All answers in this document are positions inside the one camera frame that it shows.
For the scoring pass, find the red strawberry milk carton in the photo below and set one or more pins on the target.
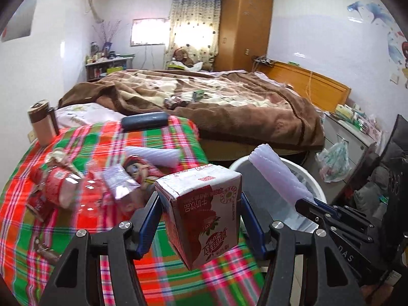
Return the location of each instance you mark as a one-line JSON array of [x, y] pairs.
[[197, 204]]

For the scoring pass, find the red cartoon snack packet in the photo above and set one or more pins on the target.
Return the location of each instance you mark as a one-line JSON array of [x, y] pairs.
[[140, 169]]

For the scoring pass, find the brown teddy bear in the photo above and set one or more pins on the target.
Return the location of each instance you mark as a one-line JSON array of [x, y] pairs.
[[182, 55]]

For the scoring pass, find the purple clear plastic packet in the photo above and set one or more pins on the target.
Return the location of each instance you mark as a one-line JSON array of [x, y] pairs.
[[121, 181]]

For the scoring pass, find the small green box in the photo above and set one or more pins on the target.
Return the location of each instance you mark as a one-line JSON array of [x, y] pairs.
[[197, 95]]

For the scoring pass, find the white plastic bin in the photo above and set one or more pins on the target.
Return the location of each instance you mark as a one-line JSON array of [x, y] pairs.
[[277, 210]]

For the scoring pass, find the brown small wrapper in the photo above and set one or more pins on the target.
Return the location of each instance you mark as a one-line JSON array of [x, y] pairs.
[[46, 251]]

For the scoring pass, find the white shelf desk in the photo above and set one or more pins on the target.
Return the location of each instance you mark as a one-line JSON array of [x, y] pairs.
[[108, 67]]

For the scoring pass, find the white nightstand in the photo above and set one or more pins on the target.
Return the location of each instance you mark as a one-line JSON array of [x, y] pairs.
[[344, 134]]

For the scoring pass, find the brown fleece blanket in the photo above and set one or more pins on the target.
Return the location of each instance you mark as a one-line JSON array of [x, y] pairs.
[[248, 111]]

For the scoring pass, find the row of small bottles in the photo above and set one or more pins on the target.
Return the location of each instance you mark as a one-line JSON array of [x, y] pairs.
[[95, 55]]

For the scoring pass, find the beige brown thermos mug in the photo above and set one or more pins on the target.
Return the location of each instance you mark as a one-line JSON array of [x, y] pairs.
[[43, 127]]

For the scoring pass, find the red crumpled wrapper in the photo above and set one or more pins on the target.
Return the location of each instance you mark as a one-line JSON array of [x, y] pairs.
[[38, 205]]

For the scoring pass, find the red green plaid tablecloth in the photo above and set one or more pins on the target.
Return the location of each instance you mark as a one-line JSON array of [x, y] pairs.
[[95, 140]]

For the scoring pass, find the dark cloth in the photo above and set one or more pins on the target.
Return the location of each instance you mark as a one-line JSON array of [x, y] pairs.
[[369, 191]]

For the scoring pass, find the white floral bedsheet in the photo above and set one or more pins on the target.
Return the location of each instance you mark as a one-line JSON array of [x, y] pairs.
[[79, 114]]

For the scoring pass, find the wooden wardrobe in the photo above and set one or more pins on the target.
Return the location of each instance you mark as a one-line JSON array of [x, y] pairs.
[[245, 32]]

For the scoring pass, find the dark snack packets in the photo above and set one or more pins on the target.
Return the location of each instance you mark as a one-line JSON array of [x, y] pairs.
[[174, 102]]

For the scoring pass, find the white foam sheet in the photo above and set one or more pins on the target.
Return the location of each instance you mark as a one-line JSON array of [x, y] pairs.
[[277, 172], [153, 156]]

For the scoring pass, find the clear plastic bottle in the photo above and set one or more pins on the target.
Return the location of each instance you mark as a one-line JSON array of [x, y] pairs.
[[86, 194]]

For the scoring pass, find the blue dolphin wall sticker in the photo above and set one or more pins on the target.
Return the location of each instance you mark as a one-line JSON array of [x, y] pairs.
[[373, 11]]

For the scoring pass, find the crumpled beige paper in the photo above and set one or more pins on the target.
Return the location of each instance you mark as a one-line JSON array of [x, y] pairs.
[[60, 157]]

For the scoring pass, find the stack of small boxes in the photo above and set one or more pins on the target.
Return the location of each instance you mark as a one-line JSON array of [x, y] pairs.
[[357, 118]]

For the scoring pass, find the vase with dry branches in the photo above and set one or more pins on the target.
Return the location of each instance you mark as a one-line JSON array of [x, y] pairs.
[[106, 35]]

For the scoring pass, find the red paper bowl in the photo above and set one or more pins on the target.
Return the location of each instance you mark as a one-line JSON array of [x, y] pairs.
[[54, 183]]

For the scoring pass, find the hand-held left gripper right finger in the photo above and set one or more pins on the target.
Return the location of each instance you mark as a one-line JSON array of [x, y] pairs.
[[255, 226]]

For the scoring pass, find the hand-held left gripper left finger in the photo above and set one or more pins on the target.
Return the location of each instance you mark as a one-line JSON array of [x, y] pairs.
[[148, 226]]

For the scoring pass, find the wooden headboard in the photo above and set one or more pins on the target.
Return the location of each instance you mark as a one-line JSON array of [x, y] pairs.
[[312, 86]]

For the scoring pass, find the window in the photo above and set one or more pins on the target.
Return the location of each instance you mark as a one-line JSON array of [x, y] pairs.
[[148, 32]]

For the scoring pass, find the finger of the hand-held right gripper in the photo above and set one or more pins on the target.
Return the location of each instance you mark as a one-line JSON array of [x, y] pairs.
[[328, 206], [310, 212]]

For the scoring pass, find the spotted yellow curtain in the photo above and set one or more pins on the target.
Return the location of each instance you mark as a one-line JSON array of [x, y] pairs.
[[194, 22]]

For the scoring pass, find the white green plastic bag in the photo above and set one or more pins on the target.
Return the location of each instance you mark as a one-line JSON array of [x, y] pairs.
[[334, 162]]

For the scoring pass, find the colourful wall stickers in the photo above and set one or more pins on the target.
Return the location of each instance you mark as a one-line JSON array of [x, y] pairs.
[[398, 51]]

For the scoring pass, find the dark blue glasses case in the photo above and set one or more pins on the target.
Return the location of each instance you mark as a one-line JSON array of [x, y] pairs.
[[145, 121]]

